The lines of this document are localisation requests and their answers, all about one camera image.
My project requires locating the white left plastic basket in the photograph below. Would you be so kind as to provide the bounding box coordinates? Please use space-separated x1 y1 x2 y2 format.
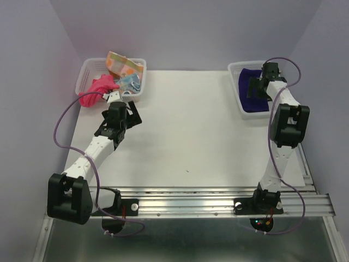
75 58 147 102

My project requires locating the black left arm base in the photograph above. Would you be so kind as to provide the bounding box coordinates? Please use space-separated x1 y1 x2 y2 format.
95 187 145 237

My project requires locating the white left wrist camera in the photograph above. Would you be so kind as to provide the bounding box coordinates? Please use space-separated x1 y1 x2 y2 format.
103 91 122 104

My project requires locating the light blue patterned towel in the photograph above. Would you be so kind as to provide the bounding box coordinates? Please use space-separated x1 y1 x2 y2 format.
115 73 141 94

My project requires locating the purple towel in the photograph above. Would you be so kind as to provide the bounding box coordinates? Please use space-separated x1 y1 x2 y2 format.
238 68 269 113

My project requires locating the white plastic basket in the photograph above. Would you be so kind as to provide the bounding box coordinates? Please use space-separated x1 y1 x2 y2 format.
75 58 147 102
227 60 270 120

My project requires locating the pink towel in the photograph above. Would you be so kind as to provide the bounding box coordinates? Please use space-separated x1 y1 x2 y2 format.
79 74 120 108

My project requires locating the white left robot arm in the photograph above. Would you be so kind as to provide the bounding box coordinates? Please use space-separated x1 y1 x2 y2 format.
47 102 142 224

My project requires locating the orange dotted patterned towel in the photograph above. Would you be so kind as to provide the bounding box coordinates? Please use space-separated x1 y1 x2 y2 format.
105 51 146 79

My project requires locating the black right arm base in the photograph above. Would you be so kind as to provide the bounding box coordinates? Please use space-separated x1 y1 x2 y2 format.
233 188 284 233

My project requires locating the aluminium mounting rail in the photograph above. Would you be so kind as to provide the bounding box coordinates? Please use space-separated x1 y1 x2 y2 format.
45 186 335 219

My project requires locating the white right plastic basket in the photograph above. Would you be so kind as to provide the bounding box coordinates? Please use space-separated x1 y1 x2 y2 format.
227 60 270 120

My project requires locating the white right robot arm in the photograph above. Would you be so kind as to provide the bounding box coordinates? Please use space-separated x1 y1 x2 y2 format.
247 60 310 213

